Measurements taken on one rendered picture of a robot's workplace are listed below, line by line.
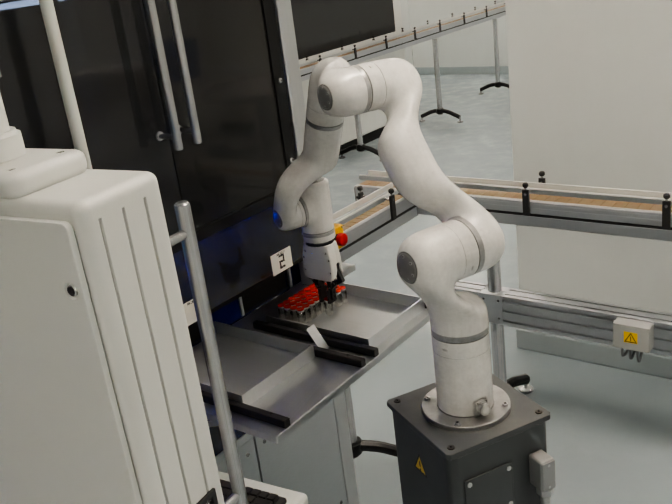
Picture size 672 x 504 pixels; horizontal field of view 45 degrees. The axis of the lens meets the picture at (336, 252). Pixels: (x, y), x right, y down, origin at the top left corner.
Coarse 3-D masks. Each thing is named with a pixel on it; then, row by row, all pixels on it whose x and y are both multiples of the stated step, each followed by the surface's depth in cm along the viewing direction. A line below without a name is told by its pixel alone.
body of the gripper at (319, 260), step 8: (304, 248) 213; (312, 248) 211; (320, 248) 209; (328, 248) 208; (336, 248) 210; (304, 256) 214; (312, 256) 212; (320, 256) 210; (328, 256) 209; (336, 256) 210; (304, 264) 215; (312, 264) 213; (320, 264) 211; (328, 264) 209; (304, 272) 216; (312, 272) 214; (320, 272) 212; (328, 272) 210; (336, 272) 211; (328, 280) 211
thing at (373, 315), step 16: (352, 288) 233; (368, 288) 229; (352, 304) 228; (368, 304) 227; (384, 304) 226; (400, 304) 224; (416, 304) 216; (272, 320) 219; (288, 320) 216; (320, 320) 221; (336, 320) 220; (352, 320) 219; (368, 320) 217; (384, 320) 216; (400, 320) 211; (336, 336) 207; (352, 336) 203; (368, 336) 209; (384, 336) 206
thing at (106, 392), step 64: (0, 192) 114; (64, 192) 114; (128, 192) 115; (0, 256) 117; (64, 256) 110; (128, 256) 116; (0, 320) 123; (64, 320) 115; (128, 320) 117; (0, 384) 130; (64, 384) 121; (128, 384) 118; (192, 384) 130; (0, 448) 137; (64, 448) 128; (128, 448) 121; (192, 448) 131
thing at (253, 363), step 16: (224, 336) 219; (240, 336) 216; (256, 336) 212; (272, 336) 208; (224, 352) 210; (240, 352) 209; (256, 352) 208; (272, 352) 207; (288, 352) 206; (304, 352) 198; (224, 368) 202; (240, 368) 201; (256, 368) 200; (272, 368) 199; (288, 368) 194; (208, 384) 189; (240, 384) 194; (256, 384) 186; (272, 384) 190; (240, 400) 183
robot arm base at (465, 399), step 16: (432, 336) 169; (448, 352) 166; (464, 352) 165; (480, 352) 167; (448, 368) 168; (464, 368) 167; (480, 368) 168; (448, 384) 170; (464, 384) 168; (480, 384) 169; (432, 400) 179; (448, 400) 171; (464, 400) 169; (480, 400) 170; (496, 400) 176; (432, 416) 173; (448, 416) 172; (464, 416) 171; (480, 416) 171; (496, 416) 170
